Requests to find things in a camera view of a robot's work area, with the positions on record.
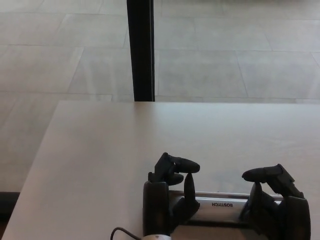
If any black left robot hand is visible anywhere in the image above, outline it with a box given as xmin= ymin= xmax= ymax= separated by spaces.
xmin=142 ymin=152 xmax=201 ymax=237

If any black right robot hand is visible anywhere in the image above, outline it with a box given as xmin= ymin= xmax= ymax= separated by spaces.
xmin=239 ymin=163 xmax=312 ymax=240

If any silver black Bostitch hole punch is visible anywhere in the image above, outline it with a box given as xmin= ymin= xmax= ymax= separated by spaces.
xmin=168 ymin=190 xmax=285 ymax=240

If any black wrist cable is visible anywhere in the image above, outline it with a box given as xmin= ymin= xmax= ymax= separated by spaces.
xmin=110 ymin=226 xmax=146 ymax=240

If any black vertical frame post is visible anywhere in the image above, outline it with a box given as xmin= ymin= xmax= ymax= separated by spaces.
xmin=126 ymin=0 xmax=157 ymax=102

